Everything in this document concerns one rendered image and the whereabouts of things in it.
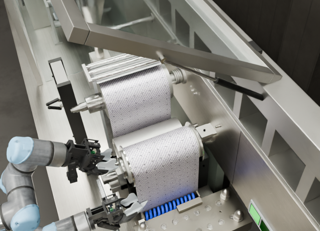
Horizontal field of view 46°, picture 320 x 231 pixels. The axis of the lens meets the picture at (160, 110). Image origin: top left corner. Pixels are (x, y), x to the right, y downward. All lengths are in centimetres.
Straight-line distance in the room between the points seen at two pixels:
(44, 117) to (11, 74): 187
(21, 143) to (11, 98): 251
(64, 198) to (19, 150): 64
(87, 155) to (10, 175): 22
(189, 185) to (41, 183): 165
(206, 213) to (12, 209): 69
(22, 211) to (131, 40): 59
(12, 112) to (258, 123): 263
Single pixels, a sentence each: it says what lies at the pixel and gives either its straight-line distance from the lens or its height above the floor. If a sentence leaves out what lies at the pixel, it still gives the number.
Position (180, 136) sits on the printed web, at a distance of 128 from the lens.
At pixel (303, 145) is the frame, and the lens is 90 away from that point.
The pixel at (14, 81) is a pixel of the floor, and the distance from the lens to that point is 377.
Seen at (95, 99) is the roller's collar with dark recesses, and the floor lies 136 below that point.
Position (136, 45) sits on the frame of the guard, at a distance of 70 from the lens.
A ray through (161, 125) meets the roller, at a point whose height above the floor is 123.
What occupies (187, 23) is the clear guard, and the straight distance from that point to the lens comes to 98.
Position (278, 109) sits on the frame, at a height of 164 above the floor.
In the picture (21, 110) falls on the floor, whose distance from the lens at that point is 345.
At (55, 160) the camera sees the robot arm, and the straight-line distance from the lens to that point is 114.
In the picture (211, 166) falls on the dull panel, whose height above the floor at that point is 105.
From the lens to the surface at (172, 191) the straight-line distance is 141.
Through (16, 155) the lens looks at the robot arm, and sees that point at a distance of 110.
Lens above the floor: 230
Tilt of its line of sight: 47 degrees down
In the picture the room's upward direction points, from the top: 4 degrees counter-clockwise
